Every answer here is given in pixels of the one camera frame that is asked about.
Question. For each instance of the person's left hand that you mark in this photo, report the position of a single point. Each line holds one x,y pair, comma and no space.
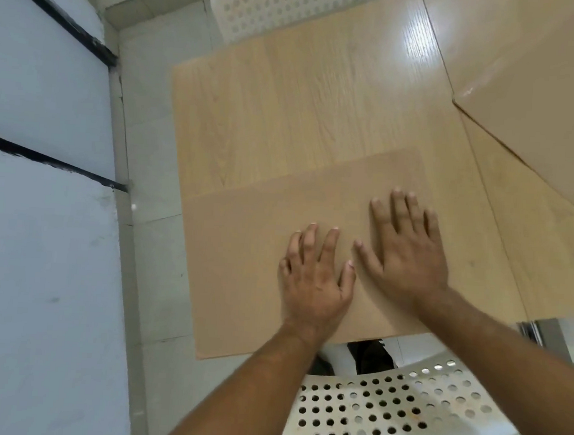
311,289

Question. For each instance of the person's right hand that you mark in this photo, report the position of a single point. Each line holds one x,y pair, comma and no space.
408,261

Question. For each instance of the person's right middle finger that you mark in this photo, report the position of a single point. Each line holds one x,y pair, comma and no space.
400,209

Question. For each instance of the person's right little finger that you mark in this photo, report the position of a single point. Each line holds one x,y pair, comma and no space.
433,226

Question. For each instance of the person's left thumb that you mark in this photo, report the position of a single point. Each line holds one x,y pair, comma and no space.
347,281

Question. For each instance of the person's left little finger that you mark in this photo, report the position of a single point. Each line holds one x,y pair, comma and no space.
284,272

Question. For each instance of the person's left middle finger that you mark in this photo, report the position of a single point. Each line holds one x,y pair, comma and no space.
308,245

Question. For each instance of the person's right thumb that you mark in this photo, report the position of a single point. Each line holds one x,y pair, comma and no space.
368,259

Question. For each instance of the brown paper sheet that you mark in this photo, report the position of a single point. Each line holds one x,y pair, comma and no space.
245,270

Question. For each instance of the person's right forearm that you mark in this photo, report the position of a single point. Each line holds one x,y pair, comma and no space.
510,369

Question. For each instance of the person's left forearm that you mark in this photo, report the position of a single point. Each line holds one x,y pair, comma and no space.
247,392

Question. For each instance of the person's black trousers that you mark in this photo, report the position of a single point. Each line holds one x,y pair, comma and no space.
370,358

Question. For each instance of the white perforated plastic chair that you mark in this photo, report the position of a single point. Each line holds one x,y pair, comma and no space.
275,8
381,415

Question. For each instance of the grey metal table leg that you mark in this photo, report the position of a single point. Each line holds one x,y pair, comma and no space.
532,333

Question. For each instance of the large brown cardboard sheet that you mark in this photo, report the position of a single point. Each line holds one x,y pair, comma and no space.
546,95

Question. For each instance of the black frame bar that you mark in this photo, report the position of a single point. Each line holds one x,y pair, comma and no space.
61,16
48,160

